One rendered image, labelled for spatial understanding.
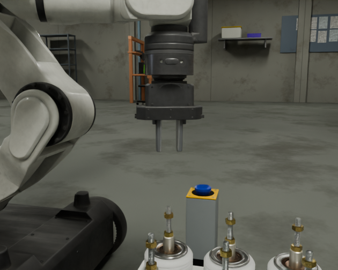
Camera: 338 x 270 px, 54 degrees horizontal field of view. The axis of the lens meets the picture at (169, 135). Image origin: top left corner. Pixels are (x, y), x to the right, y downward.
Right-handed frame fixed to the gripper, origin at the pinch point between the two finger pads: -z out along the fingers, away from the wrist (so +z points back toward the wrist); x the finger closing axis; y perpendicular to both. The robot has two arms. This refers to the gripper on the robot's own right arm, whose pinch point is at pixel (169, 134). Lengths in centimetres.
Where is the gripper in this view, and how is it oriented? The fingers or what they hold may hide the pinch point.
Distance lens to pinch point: 62.2
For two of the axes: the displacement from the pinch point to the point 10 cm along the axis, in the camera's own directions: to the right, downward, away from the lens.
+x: 10.0, -0.1, 1.0
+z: 0.0, -9.9, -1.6
